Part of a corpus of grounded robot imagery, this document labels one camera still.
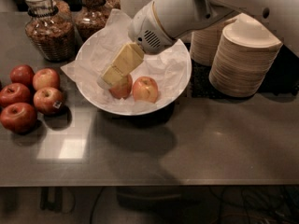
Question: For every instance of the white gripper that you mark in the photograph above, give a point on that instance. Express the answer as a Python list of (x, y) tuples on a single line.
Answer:
[(144, 28)]

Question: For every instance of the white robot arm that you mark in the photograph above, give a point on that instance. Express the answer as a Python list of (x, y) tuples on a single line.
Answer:
[(279, 17)]

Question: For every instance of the white bowl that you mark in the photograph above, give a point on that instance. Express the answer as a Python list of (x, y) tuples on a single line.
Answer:
[(174, 78)]

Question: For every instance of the pale red apple back right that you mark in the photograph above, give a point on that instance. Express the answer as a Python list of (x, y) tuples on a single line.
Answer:
[(46, 77)]

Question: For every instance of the red apple with sticker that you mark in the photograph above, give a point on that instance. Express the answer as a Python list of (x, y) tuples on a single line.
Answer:
[(49, 101)]

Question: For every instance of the red apple back left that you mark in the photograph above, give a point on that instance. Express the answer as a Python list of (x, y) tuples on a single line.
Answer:
[(22, 74)]

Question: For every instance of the dark red apple middle left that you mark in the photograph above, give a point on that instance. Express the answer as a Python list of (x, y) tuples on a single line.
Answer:
[(14, 93)]

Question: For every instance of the dark red apple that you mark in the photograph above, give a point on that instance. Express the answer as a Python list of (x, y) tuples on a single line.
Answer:
[(19, 117), (14, 93)]

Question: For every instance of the dark red apple front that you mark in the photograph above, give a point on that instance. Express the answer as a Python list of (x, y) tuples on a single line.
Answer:
[(19, 117)]

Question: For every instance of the white paper liner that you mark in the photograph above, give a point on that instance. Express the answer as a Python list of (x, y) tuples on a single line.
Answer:
[(102, 50)]

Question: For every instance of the rear glass granola jar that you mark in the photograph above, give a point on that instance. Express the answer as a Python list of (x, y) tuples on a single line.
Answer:
[(93, 16)]

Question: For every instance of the glass granola jar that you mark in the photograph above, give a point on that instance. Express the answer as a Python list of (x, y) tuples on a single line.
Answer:
[(93, 16), (50, 31)]

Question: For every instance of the front glass granola jar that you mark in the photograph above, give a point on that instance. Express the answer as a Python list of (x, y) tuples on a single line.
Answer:
[(50, 31)]

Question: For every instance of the left stack of paper bowls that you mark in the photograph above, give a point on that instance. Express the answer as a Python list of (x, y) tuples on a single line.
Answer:
[(204, 43)]

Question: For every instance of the stack of paper bowls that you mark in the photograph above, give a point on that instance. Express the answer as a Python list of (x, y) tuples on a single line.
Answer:
[(204, 43), (244, 55)]

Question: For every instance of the right stack of paper bowls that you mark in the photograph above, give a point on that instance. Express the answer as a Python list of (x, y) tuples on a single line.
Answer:
[(244, 55)]

